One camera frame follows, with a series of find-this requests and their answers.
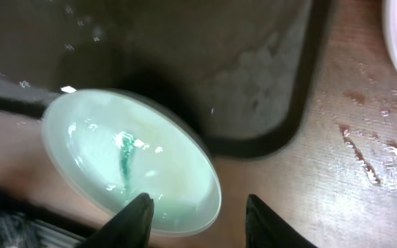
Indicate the brown serving tray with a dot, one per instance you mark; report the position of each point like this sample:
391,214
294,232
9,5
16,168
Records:
239,73

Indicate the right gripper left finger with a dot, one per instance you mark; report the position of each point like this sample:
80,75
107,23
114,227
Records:
130,228

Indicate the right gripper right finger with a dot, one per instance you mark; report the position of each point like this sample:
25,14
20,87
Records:
264,228

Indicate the pale green plate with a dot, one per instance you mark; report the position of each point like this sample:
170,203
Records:
113,145

